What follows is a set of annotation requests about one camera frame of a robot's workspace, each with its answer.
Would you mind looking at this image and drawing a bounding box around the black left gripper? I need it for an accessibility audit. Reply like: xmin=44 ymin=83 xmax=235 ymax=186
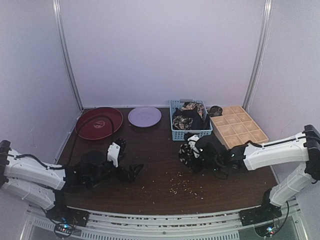
xmin=88 ymin=160 xmax=144 ymax=189

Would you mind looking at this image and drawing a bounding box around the black skull pattern tie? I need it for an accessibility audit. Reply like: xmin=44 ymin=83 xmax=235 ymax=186
xmin=178 ymin=143 xmax=195 ymax=166

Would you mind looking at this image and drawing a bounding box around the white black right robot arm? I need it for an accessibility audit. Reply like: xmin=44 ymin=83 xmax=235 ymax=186
xmin=187 ymin=124 xmax=320 ymax=221

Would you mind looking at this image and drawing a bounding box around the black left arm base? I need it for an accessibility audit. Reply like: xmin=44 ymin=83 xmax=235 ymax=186
xmin=45 ymin=206 xmax=90 ymax=227

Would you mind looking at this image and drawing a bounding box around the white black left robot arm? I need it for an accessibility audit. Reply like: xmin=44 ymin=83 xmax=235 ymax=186
xmin=0 ymin=138 xmax=144 ymax=222

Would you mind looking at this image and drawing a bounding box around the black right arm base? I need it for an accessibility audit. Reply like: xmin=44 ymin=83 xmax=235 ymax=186
xmin=238 ymin=204 xmax=282 ymax=226

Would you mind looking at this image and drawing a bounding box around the wooden compartment organizer box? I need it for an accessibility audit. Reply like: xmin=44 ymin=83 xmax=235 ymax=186
xmin=210 ymin=105 xmax=269 ymax=149

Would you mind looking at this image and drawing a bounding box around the plain black tie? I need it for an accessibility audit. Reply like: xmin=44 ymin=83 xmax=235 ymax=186
xmin=172 ymin=109 xmax=210 ymax=131

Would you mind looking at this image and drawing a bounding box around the blue perforated plastic basket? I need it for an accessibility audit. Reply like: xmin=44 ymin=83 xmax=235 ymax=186
xmin=169 ymin=99 xmax=213 ymax=141

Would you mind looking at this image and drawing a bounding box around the rolled dark patterned tie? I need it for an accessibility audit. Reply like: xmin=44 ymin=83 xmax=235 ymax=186
xmin=208 ymin=105 xmax=223 ymax=118

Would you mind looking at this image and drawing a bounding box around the lavender round plate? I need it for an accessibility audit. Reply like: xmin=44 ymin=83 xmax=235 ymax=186
xmin=128 ymin=106 xmax=162 ymax=128

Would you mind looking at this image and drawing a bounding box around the dark red round tray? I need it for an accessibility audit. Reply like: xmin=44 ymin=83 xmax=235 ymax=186
xmin=75 ymin=107 xmax=124 ymax=141

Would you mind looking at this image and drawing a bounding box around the orange paisley patterned tie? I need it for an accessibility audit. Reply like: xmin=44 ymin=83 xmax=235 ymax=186
xmin=181 ymin=101 xmax=205 ymax=119

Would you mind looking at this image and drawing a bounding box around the right green circuit board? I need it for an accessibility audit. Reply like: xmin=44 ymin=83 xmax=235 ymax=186
xmin=254 ymin=223 xmax=281 ymax=238

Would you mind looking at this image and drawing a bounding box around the green circuit board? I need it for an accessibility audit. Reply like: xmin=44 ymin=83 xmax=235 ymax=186
xmin=254 ymin=223 xmax=281 ymax=238
xmin=53 ymin=223 xmax=75 ymax=237

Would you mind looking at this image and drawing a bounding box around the left green circuit board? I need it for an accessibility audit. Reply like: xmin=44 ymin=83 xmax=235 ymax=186
xmin=53 ymin=223 xmax=75 ymax=237

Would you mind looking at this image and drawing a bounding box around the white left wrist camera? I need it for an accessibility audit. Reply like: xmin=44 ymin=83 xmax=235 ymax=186
xmin=106 ymin=138 xmax=127 ymax=168

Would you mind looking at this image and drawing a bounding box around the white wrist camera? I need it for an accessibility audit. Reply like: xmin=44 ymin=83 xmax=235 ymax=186
xmin=184 ymin=132 xmax=200 ymax=158
xmin=106 ymin=138 xmax=127 ymax=168

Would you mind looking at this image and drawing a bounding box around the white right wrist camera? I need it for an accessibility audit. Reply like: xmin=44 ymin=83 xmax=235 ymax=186
xmin=184 ymin=132 xmax=200 ymax=158

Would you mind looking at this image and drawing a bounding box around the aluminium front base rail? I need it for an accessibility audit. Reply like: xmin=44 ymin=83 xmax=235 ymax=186
xmin=24 ymin=197 xmax=301 ymax=240

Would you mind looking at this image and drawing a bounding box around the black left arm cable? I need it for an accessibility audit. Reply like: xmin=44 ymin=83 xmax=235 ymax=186
xmin=67 ymin=115 xmax=116 ymax=171

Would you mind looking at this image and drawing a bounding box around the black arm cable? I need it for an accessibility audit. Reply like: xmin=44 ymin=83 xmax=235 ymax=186
xmin=67 ymin=115 xmax=116 ymax=171
xmin=272 ymin=199 xmax=291 ymax=231

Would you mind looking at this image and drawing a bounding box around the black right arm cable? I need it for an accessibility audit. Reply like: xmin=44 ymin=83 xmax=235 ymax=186
xmin=272 ymin=199 xmax=291 ymax=231

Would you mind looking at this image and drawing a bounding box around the right aluminium frame post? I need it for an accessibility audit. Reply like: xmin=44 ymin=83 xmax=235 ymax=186
xmin=242 ymin=0 xmax=273 ymax=112

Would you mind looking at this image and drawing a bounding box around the aluminium frame post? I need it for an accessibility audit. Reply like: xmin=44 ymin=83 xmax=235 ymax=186
xmin=52 ymin=0 xmax=84 ymax=111
xmin=242 ymin=0 xmax=273 ymax=112

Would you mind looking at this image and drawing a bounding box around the left aluminium frame post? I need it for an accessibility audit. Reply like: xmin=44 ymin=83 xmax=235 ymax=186
xmin=52 ymin=0 xmax=84 ymax=111

